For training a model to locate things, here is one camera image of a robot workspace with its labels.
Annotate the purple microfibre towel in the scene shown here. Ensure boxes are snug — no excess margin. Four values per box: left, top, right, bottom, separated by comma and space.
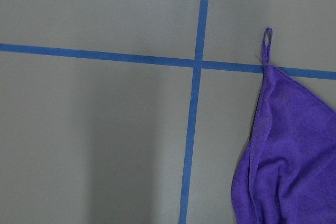
231, 28, 335, 223

